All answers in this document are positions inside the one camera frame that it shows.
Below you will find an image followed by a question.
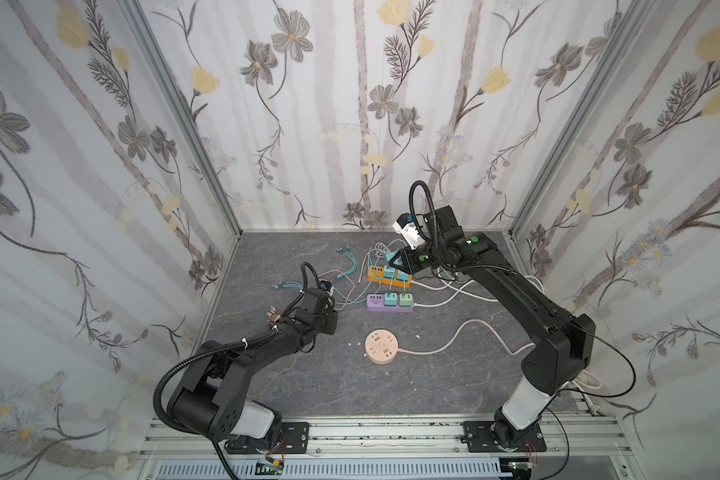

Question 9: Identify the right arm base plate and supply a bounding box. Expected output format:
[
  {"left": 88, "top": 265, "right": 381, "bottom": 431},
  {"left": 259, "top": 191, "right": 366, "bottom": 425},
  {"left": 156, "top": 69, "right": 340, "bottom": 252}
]
[{"left": 461, "top": 421, "right": 547, "bottom": 453}]

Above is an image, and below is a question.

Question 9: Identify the white power strip cables bundle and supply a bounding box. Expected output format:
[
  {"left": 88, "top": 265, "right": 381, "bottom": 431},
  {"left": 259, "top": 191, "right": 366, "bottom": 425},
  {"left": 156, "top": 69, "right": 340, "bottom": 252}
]
[{"left": 398, "top": 272, "right": 604, "bottom": 416}]

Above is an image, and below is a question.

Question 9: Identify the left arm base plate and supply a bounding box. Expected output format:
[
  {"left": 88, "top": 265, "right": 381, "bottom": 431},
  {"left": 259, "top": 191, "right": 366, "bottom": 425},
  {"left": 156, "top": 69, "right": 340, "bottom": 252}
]
[{"left": 224, "top": 422, "right": 310, "bottom": 455}]

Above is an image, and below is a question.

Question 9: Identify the pink round power strip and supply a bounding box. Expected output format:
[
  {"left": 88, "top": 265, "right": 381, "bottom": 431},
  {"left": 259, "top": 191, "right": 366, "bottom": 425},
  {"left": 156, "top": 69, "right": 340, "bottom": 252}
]
[{"left": 364, "top": 329, "right": 400, "bottom": 365}]

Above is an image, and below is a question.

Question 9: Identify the purple power strip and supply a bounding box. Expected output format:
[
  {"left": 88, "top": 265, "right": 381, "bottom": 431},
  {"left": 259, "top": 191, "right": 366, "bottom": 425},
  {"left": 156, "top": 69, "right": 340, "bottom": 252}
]
[{"left": 366, "top": 292, "right": 414, "bottom": 313}]

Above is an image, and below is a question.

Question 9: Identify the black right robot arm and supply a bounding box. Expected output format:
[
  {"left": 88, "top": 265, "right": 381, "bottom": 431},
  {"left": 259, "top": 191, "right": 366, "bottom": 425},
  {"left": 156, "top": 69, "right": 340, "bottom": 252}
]
[{"left": 393, "top": 207, "right": 595, "bottom": 451}]

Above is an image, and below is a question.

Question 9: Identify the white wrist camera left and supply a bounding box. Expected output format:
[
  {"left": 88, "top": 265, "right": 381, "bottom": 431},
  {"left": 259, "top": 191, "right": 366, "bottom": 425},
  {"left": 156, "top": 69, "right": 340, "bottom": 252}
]
[{"left": 319, "top": 279, "right": 334, "bottom": 296}]

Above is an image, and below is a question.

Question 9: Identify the teal charger white cable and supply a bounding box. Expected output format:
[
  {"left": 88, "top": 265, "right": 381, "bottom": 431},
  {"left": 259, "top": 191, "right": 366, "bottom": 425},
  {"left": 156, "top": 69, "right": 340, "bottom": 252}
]
[{"left": 359, "top": 241, "right": 397, "bottom": 277}]

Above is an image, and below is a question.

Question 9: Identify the green charger plug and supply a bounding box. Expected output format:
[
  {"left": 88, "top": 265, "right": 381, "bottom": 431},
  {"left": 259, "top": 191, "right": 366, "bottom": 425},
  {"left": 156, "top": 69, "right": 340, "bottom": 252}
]
[{"left": 398, "top": 293, "right": 414, "bottom": 308}]

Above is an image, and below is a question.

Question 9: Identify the orange power strip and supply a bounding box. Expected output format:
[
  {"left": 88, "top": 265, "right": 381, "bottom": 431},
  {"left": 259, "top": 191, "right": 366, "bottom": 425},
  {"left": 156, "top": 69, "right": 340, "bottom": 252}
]
[{"left": 367, "top": 265, "right": 412, "bottom": 289}]

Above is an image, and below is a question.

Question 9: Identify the black corrugated cable conduit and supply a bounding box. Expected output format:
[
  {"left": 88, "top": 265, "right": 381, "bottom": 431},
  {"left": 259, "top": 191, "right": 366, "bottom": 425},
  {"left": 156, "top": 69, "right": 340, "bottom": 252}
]
[{"left": 151, "top": 338, "right": 247, "bottom": 434}]

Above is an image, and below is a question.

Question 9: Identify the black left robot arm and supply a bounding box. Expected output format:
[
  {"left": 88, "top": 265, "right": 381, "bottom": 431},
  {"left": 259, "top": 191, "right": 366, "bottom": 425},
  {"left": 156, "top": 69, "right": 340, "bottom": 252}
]
[{"left": 153, "top": 287, "right": 338, "bottom": 443}]

